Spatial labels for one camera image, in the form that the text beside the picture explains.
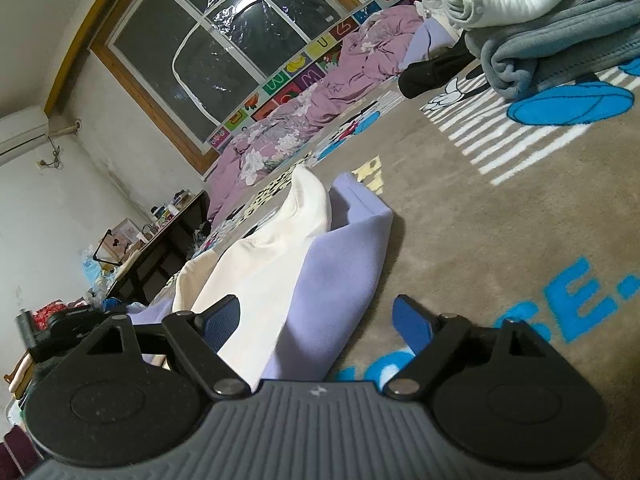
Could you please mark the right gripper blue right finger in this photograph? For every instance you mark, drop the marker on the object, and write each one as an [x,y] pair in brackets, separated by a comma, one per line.
[434,340]

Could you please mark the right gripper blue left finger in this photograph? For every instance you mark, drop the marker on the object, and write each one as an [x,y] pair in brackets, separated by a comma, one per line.
[195,340]

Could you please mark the lavender and cream sweatshirt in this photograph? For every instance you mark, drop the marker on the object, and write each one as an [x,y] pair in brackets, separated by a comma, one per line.
[303,280]

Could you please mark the dark cluttered desk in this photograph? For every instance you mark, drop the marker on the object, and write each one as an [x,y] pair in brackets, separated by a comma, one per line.
[151,267]

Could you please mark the Mickey Mouse brown carpet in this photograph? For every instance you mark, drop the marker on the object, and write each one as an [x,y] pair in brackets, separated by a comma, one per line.
[526,210]

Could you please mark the white air conditioner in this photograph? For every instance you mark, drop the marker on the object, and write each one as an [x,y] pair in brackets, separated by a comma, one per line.
[22,131]

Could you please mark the black garment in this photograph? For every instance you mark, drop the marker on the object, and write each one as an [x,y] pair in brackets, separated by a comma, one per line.
[431,63]

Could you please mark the pink floral quilt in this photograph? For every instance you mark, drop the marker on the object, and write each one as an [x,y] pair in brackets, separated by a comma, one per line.
[369,56]

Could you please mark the wooden framed window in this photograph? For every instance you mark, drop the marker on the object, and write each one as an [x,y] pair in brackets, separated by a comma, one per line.
[189,63]

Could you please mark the grey folded blanket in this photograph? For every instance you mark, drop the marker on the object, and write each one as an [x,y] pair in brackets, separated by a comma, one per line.
[576,38]

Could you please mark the colourful alphabet wall strip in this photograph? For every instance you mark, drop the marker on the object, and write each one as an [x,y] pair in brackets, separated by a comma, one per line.
[305,68]

